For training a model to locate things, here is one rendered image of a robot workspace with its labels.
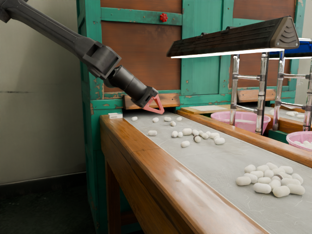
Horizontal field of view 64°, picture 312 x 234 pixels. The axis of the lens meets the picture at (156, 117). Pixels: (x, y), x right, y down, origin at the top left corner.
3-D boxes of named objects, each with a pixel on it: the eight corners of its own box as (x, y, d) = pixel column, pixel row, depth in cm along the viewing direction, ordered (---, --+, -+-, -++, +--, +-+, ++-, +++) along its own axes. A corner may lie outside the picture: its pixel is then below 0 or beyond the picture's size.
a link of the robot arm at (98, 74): (88, 68, 68) (107, 44, 70) (80, 72, 78) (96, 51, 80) (121, 95, 73) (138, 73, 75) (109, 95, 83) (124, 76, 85)
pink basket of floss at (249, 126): (267, 147, 101) (269, 125, 99) (203, 139, 113) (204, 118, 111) (269, 132, 124) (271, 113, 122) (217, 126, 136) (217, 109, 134)
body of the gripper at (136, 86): (146, 87, 83) (129, 73, 80) (157, 91, 74) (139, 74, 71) (134, 103, 83) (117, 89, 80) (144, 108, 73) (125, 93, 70)
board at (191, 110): (193, 114, 124) (193, 112, 124) (180, 109, 138) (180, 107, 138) (246, 110, 136) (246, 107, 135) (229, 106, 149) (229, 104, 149)
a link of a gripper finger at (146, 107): (163, 102, 86) (144, 85, 82) (172, 105, 80) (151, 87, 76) (151, 117, 86) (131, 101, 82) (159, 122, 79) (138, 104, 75)
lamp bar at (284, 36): (274, 47, 56) (277, 13, 55) (165, 57, 113) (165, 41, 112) (300, 48, 59) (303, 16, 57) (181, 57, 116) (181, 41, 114)
